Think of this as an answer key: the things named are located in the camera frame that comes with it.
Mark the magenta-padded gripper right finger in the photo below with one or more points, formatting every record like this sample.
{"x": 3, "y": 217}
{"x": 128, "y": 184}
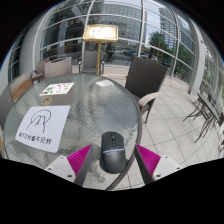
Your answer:
{"x": 166, "y": 166}

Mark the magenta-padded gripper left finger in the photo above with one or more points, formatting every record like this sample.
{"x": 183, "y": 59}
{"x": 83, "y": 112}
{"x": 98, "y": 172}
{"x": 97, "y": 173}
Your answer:
{"x": 60, "y": 166}

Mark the black computer mouse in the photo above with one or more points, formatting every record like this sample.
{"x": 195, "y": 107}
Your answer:
{"x": 113, "y": 153}

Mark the white mouse pad with drawing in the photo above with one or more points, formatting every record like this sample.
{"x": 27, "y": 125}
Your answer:
{"x": 41, "y": 128}

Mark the black metal folding furniture group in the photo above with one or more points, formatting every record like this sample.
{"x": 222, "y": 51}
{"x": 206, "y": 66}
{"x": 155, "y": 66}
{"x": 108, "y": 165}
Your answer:
{"x": 208, "y": 111}

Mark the colourful printed menu card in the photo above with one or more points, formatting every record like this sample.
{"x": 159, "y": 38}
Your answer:
{"x": 56, "y": 89}

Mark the grey wicker armchair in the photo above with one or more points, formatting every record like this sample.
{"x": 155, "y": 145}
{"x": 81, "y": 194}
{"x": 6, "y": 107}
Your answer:
{"x": 58, "y": 68}
{"x": 5, "y": 105}
{"x": 39, "y": 68}
{"x": 90, "y": 61}

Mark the wooden slatted bench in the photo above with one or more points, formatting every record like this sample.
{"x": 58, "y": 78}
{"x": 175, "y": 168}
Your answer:
{"x": 20, "y": 87}

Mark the dark brown wicker armchair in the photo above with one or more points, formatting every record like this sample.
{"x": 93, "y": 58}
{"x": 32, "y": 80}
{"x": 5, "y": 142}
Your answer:
{"x": 145, "y": 76}

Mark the gold menu stand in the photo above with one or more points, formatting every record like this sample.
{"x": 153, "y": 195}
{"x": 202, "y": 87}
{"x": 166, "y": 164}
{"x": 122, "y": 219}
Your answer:
{"x": 100, "y": 33}

